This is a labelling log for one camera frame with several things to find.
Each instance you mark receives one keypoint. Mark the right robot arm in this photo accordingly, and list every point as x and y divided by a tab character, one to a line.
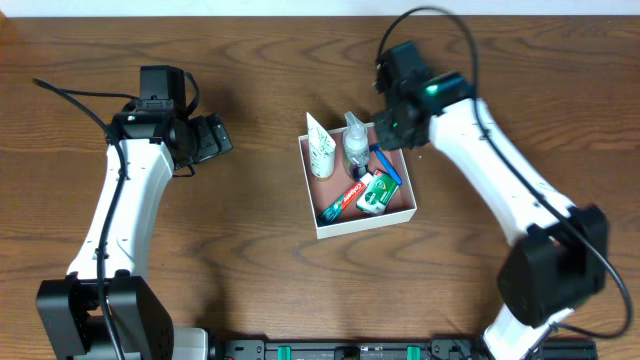
558	256

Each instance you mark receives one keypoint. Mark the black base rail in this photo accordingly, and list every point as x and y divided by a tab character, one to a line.
435	349

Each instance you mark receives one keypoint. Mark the green Dettol soap pack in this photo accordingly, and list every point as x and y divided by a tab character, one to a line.
378	194

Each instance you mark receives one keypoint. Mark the red teal toothpaste tube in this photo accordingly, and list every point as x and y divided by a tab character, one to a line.
338	207

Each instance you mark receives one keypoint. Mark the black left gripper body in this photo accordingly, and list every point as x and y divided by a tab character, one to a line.
211	140

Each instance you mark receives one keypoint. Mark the clear pump soap bottle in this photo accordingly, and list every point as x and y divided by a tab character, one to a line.
355	147

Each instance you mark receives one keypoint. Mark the blue disposable razor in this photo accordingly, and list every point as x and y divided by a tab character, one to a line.
375	148

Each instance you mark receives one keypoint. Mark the white lotion tube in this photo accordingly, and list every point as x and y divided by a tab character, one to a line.
322	149

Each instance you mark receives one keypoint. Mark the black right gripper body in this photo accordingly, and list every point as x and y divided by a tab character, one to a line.
392	132

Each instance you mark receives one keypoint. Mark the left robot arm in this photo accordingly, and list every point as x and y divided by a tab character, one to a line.
104	303

